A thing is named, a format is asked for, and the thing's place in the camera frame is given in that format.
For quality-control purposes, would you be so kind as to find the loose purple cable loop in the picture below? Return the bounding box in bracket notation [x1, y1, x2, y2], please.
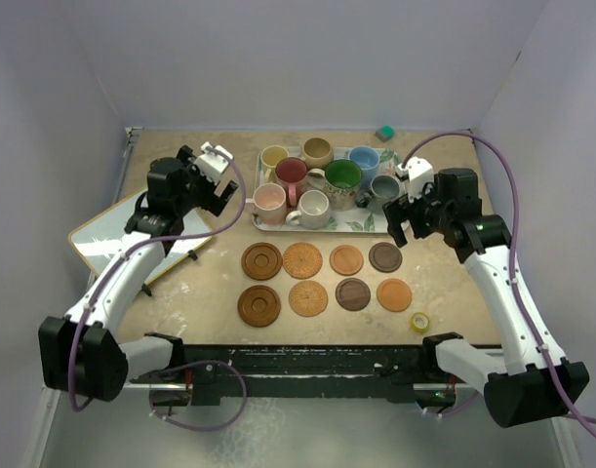
[148, 361, 248, 433]

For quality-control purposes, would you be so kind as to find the tan wooden cup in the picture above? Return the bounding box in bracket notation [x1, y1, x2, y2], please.
[301, 137, 334, 169]

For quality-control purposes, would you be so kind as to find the yellow mug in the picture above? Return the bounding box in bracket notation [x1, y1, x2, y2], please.
[259, 145, 289, 183]

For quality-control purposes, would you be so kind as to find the dark wood coaster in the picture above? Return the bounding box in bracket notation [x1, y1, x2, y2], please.
[369, 242, 403, 273]

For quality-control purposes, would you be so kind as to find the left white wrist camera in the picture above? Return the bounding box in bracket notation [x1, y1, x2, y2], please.
[194, 141, 234, 184]

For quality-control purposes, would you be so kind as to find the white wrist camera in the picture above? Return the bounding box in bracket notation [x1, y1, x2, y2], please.
[395, 156, 434, 203]
[194, 141, 234, 184]

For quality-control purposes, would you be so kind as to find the black aluminium base frame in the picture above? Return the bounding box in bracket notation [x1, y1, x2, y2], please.
[43, 331, 557, 409]

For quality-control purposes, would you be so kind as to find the green floral mug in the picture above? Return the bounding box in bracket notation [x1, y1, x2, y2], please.
[307, 159, 362, 212]

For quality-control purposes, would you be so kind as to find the yellow tape roll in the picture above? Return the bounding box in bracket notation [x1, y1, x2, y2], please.
[410, 312, 430, 333]

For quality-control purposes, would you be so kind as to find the light blue cup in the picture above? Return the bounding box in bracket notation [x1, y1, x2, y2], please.
[348, 146, 379, 189]

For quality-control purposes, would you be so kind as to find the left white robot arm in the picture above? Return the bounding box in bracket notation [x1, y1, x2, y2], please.
[38, 142, 245, 411]

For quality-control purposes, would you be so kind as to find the dark walnut round coaster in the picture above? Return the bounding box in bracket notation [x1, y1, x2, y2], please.
[335, 278, 371, 311]

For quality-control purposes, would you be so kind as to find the grey cup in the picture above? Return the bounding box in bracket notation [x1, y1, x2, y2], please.
[368, 175, 400, 212]

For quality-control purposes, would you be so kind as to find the white beige mug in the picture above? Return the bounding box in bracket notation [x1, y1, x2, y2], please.
[285, 190, 331, 230]

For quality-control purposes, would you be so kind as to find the floral serving tray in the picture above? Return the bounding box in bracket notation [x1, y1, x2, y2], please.
[253, 146, 401, 235]

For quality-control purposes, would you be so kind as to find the light wood round coaster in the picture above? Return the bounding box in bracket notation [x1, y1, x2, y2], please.
[329, 245, 364, 276]

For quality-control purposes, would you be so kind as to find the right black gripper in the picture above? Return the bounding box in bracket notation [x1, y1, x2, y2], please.
[383, 175, 453, 248]

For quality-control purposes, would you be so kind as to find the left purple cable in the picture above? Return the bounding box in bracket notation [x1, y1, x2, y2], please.
[66, 148, 248, 413]

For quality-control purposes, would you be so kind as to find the large brown ringed saucer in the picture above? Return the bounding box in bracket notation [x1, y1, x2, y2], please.
[237, 285, 281, 328]

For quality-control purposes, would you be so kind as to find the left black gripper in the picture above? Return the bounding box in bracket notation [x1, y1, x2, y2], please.
[174, 147, 235, 215]

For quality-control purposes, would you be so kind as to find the brown ringed wooden saucer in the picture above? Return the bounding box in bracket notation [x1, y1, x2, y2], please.
[241, 242, 282, 281]

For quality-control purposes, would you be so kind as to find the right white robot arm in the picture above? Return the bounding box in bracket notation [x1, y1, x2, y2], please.
[383, 163, 589, 428]

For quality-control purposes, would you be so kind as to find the green eraser block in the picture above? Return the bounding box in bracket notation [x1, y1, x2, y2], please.
[375, 126, 395, 142]

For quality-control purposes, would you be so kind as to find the small whiteboard wooden frame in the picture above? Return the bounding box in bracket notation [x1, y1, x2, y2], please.
[68, 189, 211, 285]

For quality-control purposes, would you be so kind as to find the red pink mug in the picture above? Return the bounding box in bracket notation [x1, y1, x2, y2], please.
[275, 157, 308, 207]

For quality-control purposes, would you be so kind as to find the woven rattan coaster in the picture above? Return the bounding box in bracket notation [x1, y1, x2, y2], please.
[289, 280, 328, 317]
[283, 242, 323, 279]

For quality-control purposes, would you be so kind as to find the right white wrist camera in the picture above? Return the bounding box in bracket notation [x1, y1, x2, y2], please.
[395, 156, 434, 203]

